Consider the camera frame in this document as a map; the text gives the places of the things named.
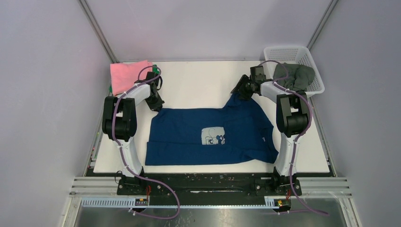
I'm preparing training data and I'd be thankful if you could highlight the blue printed t-shirt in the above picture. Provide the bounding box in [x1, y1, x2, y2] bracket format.
[145, 94, 279, 166]

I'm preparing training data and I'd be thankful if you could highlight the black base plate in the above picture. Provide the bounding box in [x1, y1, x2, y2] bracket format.
[117, 173, 294, 206]

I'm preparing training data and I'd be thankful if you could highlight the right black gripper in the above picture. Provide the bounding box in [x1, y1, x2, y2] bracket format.
[231, 74, 255, 102]

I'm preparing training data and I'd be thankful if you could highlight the white slotted cable duct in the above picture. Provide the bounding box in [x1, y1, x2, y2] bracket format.
[80, 196, 281, 210]

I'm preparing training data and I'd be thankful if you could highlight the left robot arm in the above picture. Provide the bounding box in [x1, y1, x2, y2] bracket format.
[102, 65, 165, 194]

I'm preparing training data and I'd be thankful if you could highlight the white plastic basket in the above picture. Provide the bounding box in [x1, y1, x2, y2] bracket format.
[263, 46, 325, 97]

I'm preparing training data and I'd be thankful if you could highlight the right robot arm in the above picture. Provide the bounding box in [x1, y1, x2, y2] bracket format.
[232, 64, 313, 197]

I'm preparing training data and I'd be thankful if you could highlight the pink folded t-shirt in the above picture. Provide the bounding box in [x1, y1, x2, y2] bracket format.
[110, 60, 154, 96]

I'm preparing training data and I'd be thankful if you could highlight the grey crumpled t-shirt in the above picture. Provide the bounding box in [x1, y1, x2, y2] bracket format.
[273, 63, 316, 91]

